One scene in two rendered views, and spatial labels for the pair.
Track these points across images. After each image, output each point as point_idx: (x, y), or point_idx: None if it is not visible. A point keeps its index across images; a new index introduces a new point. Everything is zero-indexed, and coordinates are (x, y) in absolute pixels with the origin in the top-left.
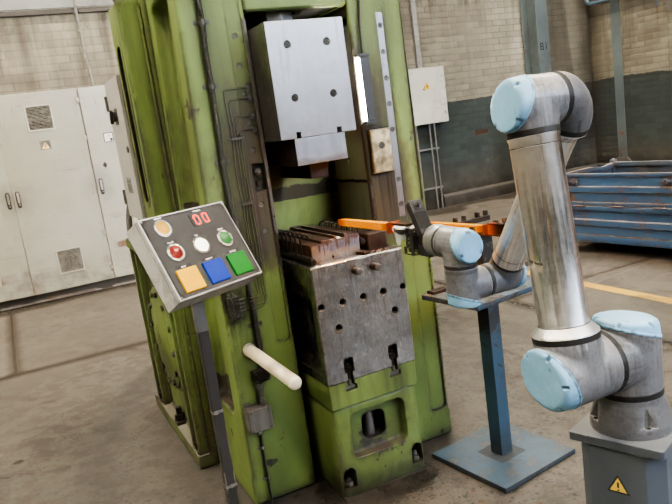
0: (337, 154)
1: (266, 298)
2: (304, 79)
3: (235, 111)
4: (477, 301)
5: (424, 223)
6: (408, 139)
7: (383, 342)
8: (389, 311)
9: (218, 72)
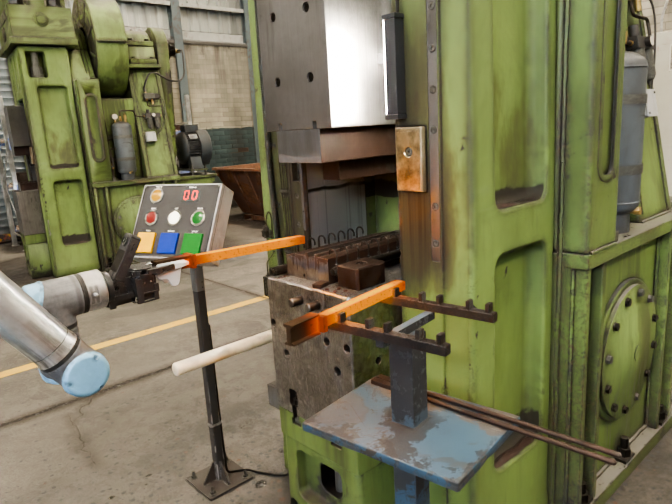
0: (311, 156)
1: None
2: (285, 59)
3: None
4: (42, 376)
5: (115, 265)
6: (458, 149)
7: (324, 400)
8: (331, 369)
9: None
